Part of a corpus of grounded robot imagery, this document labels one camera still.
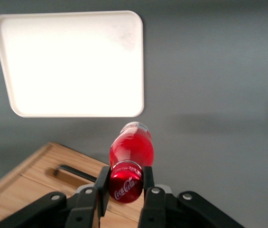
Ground black metal drawer handle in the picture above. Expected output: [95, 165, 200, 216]
[57, 164, 99, 184]

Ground wooden drawer front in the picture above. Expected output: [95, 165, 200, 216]
[21, 145, 111, 198]
[0, 175, 96, 228]

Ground cream plastic tray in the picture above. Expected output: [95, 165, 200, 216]
[0, 10, 145, 118]

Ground wooden drawer cabinet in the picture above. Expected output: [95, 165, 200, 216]
[0, 142, 148, 228]

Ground red coke bottle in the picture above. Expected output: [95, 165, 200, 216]
[108, 121, 154, 204]

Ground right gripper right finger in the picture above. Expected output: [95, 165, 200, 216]
[138, 166, 246, 228]

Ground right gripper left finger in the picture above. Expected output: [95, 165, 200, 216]
[0, 166, 112, 228]

